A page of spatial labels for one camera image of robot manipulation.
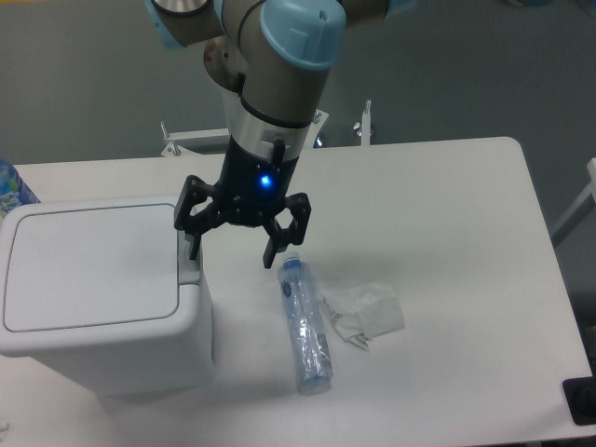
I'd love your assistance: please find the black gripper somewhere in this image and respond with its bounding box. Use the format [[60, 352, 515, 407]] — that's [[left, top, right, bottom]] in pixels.
[[174, 138, 311, 269]]

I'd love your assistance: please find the white plastic trash can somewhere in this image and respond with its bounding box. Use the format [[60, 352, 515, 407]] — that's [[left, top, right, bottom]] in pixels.
[[1, 195, 215, 396]]

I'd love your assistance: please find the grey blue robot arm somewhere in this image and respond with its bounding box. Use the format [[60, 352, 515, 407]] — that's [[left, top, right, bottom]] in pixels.
[[146, 1, 410, 267]]

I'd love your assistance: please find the clear plastic water bottle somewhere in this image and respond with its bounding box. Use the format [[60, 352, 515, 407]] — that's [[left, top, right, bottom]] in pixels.
[[278, 252, 333, 396]]

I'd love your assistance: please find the crumpled white plastic wrapper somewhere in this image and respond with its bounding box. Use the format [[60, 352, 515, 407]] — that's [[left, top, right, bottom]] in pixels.
[[319, 282, 405, 352]]

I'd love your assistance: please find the blue patterned bottle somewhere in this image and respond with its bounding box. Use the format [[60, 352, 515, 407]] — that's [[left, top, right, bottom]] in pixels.
[[1, 159, 40, 218]]

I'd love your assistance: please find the white metal frame leg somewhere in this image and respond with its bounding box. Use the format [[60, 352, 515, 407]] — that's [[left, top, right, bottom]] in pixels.
[[550, 157, 595, 247]]

